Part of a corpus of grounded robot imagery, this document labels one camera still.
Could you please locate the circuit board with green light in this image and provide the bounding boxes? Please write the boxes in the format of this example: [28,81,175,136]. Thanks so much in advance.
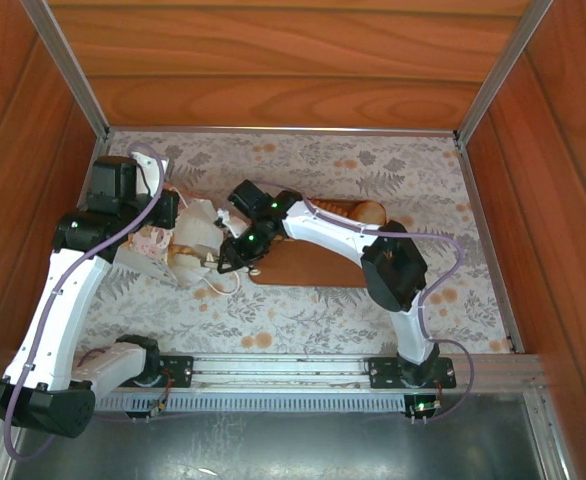
[406,394,443,420]

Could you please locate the floral patterned tablecloth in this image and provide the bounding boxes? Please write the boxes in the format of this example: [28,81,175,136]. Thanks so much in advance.
[80,130,514,356]

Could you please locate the fake croissant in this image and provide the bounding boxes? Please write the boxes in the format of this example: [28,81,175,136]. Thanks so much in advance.
[169,243,212,262]

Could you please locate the aluminium wall edge strip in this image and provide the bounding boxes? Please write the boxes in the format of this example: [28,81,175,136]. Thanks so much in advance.
[106,125,458,138]

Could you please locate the brown rectangular tray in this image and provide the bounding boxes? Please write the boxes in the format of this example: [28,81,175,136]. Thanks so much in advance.
[246,197,389,290]

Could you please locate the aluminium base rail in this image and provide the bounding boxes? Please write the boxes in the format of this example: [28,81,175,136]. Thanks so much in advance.
[72,352,549,396]

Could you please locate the white slotted cable duct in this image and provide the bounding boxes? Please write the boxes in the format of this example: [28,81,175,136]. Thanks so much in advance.
[92,392,409,415]

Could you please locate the round golden fake bun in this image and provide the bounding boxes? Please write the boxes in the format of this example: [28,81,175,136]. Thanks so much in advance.
[348,199,388,227]

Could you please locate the aluminium frame post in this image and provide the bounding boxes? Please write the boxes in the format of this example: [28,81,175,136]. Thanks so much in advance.
[455,0,554,145]
[20,0,110,141]

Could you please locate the ribbed fake bread roll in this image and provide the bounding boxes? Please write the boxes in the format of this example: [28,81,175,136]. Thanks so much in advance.
[306,198,355,221]

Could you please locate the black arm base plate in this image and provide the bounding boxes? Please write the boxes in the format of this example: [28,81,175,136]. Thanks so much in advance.
[367,355,458,391]
[101,353,195,390]

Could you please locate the grey metal sheet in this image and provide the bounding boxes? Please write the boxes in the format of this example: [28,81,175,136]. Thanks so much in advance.
[7,394,547,480]

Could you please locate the cartoon animal paper bag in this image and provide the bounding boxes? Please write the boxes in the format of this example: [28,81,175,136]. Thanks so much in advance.
[112,185,244,296]

